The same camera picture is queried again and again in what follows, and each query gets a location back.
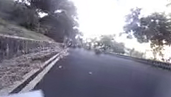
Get vehicle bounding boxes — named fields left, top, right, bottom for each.
left=93, top=44, right=104, bottom=56

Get distant trees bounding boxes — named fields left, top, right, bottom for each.
left=82, top=29, right=150, bottom=61

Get dark asphalt road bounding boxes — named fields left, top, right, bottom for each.
left=30, top=40, right=171, bottom=97

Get pale concrete kerb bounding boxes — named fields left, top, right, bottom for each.
left=8, top=41, right=69, bottom=97

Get large dark tree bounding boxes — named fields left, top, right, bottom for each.
left=0, top=0, right=90, bottom=48

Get leaf-strewn dirt verge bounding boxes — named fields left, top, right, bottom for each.
left=0, top=36, right=66, bottom=97

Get grassy slope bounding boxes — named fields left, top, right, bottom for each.
left=0, top=17, right=58, bottom=45

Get broad tree with thin trunk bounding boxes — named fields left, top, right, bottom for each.
left=118, top=3, right=171, bottom=65

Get low roadside wall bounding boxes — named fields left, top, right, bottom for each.
left=105, top=50, right=171, bottom=73

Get grey concrete retaining wall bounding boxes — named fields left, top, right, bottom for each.
left=0, top=31, right=63, bottom=78

